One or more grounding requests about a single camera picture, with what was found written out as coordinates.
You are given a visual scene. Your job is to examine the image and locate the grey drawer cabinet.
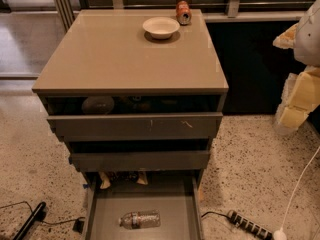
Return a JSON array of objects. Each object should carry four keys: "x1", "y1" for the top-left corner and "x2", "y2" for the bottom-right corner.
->
[{"x1": 31, "y1": 8, "x2": 230, "y2": 240}]

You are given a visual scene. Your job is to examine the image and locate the snack bags in drawer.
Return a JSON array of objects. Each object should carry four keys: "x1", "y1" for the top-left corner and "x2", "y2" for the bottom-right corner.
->
[{"x1": 99, "y1": 171, "x2": 148, "y2": 189}]

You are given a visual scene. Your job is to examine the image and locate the grey drawer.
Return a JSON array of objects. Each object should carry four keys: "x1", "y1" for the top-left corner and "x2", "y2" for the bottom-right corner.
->
[
  {"x1": 82, "y1": 173, "x2": 204, "y2": 240},
  {"x1": 48, "y1": 112, "x2": 222, "y2": 142},
  {"x1": 69, "y1": 151, "x2": 210, "y2": 172}
]

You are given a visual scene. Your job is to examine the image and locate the black power strip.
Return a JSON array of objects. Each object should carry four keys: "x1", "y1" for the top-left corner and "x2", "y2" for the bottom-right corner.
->
[{"x1": 227, "y1": 210, "x2": 273, "y2": 240}]

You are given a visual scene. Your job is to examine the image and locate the dark round object in drawer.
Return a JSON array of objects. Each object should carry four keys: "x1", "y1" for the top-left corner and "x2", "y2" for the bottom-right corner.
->
[{"x1": 82, "y1": 96, "x2": 115, "y2": 114}]

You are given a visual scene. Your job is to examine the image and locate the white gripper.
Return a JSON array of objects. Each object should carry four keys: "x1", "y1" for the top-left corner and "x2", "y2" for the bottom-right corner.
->
[{"x1": 273, "y1": 0, "x2": 320, "y2": 135}]

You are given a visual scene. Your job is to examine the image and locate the white power cable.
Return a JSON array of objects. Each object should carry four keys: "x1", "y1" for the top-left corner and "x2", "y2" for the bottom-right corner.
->
[{"x1": 280, "y1": 145, "x2": 320, "y2": 232}]

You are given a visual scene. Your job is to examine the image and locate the white plug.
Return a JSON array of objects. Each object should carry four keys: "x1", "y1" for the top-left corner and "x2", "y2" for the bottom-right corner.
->
[{"x1": 273, "y1": 229, "x2": 287, "y2": 240}]

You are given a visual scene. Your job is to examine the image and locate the black adapter on floor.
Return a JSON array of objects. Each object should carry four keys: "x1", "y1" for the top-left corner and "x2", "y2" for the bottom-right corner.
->
[{"x1": 72, "y1": 217, "x2": 85, "y2": 233}]

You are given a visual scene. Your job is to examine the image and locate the clear plastic water bottle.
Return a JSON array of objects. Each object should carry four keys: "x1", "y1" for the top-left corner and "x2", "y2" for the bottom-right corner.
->
[{"x1": 118, "y1": 210, "x2": 161, "y2": 230}]

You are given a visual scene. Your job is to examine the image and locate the orange soda can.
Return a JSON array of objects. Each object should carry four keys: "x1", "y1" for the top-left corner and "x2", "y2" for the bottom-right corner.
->
[{"x1": 176, "y1": 1, "x2": 192, "y2": 25}]

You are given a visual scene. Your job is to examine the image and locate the grey middle drawer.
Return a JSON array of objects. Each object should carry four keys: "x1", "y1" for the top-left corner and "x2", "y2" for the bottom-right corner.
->
[{"x1": 69, "y1": 151, "x2": 210, "y2": 172}]

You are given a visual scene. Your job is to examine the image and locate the black bar on floor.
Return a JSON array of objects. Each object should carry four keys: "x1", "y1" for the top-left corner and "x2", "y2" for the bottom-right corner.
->
[{"x1": 13, "y1": 202, "x2": 46, "y2": 240}]

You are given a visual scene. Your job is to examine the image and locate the black thin cable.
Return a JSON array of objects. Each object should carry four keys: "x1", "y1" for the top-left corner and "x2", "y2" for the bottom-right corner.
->
[{"x1": 0, "y1": 200, "x2": 84, "y2": 226}]

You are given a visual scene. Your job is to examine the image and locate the grey top drawer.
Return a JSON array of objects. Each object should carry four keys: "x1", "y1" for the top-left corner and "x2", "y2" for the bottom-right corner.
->
[{"x1": 48, "y1": 112, "x2": 222, "y2": 142}]

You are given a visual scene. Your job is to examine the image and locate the white paper bowl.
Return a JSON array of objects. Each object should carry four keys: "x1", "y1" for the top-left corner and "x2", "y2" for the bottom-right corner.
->
[{"x1": 142, "y1": 17, "x2": 180, "y2": 40}]

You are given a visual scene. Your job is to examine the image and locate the grey bottom drawer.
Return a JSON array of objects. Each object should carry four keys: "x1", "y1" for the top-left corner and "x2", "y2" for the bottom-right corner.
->
[{"x1": 82, "y1": 173, "x2": 204, "y2": 240}]

